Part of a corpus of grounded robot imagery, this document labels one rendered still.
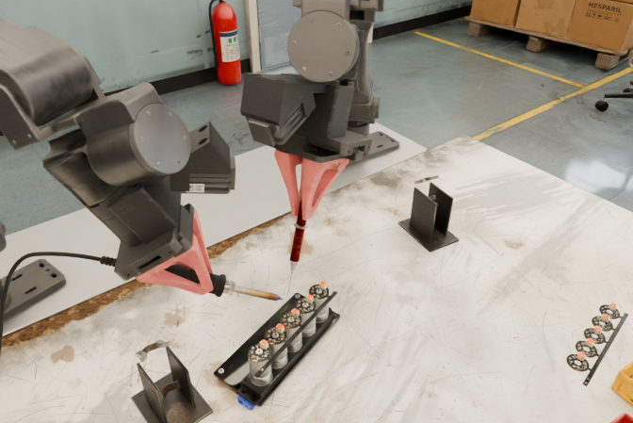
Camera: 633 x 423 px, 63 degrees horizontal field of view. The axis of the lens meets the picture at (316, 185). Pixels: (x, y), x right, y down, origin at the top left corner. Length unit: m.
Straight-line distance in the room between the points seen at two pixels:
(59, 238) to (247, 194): 0.31
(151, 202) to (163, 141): 0.07
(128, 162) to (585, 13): 3.82
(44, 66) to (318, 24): 0.22
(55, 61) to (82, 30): 2.65
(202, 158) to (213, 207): 0.45
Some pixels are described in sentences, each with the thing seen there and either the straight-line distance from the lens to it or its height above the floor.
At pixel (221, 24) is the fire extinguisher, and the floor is 0.39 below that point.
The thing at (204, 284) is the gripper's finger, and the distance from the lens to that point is 0.56.
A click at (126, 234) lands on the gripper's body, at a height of 0.97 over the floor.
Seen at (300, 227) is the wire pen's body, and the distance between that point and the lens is 0.57.
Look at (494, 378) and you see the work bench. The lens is 0.68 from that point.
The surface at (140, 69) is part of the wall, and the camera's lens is 3.28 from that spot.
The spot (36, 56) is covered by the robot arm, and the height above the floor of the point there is 1.13.
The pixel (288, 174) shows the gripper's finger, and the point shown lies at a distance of 0.54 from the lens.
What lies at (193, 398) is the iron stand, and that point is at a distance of 0.62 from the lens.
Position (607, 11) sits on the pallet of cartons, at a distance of 4.03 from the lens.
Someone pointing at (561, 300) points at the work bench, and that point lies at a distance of 0.80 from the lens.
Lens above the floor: 1.27
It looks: 33 degrees down
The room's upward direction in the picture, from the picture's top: straight up
